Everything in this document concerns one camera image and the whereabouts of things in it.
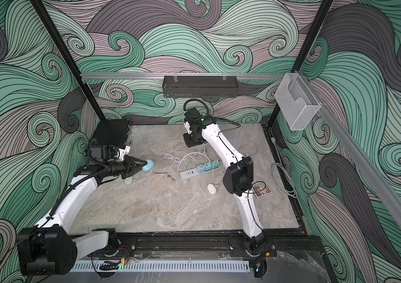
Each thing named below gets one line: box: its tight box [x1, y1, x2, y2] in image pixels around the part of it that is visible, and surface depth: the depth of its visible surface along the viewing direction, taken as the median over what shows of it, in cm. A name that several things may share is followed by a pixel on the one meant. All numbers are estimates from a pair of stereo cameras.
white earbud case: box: [206, 183, 217, 194], surface depth 91 cm
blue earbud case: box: [141, 159, 154, 172], surface depth 79 cm
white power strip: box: [179, 168, 220, 181], surface depth 97 cm
